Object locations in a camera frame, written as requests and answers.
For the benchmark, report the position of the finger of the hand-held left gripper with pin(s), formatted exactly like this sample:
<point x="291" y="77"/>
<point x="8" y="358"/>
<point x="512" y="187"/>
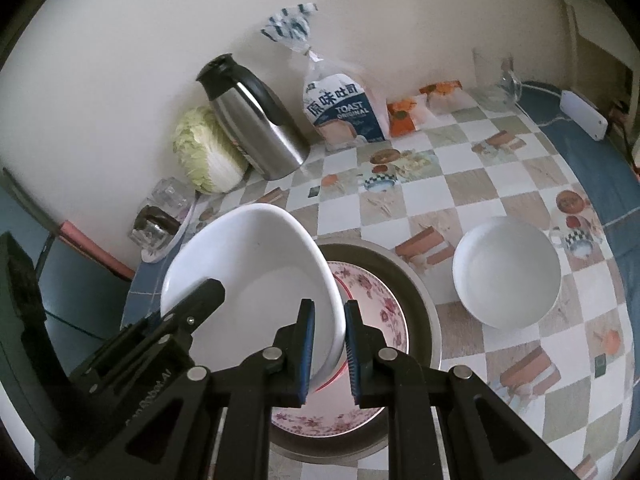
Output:
<point x="197" y="302"/>

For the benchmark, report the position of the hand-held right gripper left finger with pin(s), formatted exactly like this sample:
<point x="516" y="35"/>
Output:
<point x="306" y="350"/>

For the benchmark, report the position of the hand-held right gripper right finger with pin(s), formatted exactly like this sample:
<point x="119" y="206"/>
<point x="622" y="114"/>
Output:
<point x="353" y="350"/>

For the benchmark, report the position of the pink floral plate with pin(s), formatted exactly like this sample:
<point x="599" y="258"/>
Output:
<point x="380" y="310"/>

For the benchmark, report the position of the white bowl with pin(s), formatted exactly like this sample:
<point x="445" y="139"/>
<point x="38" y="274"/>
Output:
<point x="505" y="275"/>
<point x="250" y="280"/>

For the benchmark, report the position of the stainless steel plate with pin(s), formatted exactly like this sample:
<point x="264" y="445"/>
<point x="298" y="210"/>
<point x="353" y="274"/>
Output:
<point x="422" y="320"/>

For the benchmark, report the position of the glass cup with dark contents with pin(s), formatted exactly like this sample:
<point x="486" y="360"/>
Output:
<point x="152" y="227"/>

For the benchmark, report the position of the clear glass cup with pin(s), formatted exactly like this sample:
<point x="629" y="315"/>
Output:
<point x="170" y="195"/>

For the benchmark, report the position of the napa cabbage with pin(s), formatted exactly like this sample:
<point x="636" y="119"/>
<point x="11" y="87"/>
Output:
<point x="205" y="150"/>

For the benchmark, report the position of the stainless steel thermos jug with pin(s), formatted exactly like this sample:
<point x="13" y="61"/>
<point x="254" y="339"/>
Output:
<point x="260" y="130"/>

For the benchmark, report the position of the checkered printed tablecloth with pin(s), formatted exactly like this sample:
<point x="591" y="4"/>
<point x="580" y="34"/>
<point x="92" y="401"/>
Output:
<point x="450" y="180"/>

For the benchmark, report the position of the orange snack packet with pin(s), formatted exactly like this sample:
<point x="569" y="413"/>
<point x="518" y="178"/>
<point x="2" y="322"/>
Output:
<point x="402" y="117"/>
<point x="442" y="95"/>

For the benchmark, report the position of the sliced toast bread bag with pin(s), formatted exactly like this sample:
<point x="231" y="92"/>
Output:
<point x="340" y="110"/>

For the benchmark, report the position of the clear glass pitcher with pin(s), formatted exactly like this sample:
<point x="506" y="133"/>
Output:
<point x="495" y="90"/>

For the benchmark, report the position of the white power strip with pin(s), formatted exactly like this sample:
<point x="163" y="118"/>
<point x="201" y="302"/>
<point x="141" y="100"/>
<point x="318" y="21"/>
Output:
<point x="582" y="114"/>

